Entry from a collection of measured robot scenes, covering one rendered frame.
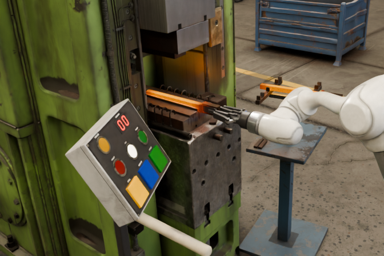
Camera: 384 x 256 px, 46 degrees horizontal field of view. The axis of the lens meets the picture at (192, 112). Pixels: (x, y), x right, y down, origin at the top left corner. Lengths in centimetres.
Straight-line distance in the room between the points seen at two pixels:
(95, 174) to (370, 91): 78
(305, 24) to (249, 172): 272
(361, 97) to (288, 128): 57
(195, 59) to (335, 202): 144
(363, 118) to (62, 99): 119
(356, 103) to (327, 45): 443
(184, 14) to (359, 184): 199
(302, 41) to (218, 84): 352
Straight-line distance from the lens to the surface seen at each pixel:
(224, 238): 249
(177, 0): 175
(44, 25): 197
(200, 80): 224
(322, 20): 558
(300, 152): 228
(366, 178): 343
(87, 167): 136
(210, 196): 213
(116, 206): 140
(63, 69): 194
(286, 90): 230
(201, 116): 199
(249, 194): 315
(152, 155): 155
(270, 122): 175
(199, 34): 188
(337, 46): 554
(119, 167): 140
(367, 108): 119
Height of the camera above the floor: 180
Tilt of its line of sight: 25 degrees down
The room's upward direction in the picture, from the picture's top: 3 degrees counter-clockwise
